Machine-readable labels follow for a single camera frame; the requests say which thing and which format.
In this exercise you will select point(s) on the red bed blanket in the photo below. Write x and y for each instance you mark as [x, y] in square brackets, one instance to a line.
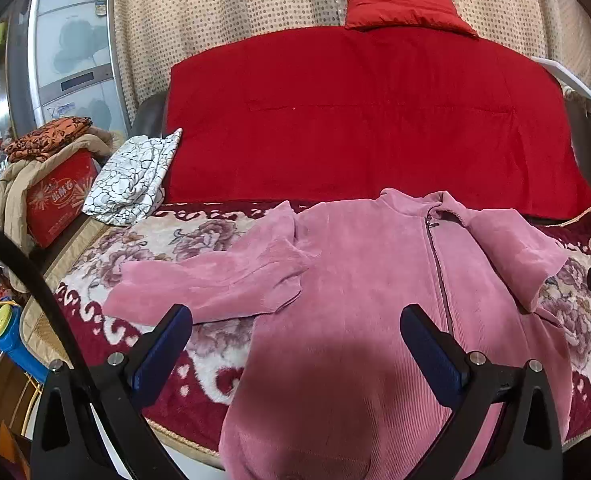
[328, 113]

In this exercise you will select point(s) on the red pillow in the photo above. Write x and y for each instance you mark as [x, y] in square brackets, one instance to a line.
[435, 14]

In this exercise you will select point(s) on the white black patterned folded cloth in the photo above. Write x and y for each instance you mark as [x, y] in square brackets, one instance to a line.
[129, 187]

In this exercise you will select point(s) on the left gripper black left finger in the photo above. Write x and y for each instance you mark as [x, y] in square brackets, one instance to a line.
[80, 415]

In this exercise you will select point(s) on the pink corduroy zip jacket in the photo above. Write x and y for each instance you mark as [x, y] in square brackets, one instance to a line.
[329, 390]

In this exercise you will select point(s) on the beige coat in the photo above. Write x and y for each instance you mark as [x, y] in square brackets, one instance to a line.
[18, 177]

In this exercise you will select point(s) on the beige dotted curtain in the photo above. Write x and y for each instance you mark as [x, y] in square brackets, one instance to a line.
[153, 35]

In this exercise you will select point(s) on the blue yellow plastic container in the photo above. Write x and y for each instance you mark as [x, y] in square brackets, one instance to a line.
[12, 345]

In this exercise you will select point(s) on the orange black patterned cloth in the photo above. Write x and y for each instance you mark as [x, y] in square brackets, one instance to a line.
[47, 140]

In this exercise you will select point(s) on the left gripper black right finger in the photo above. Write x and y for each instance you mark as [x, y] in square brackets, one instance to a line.
[525, 441]

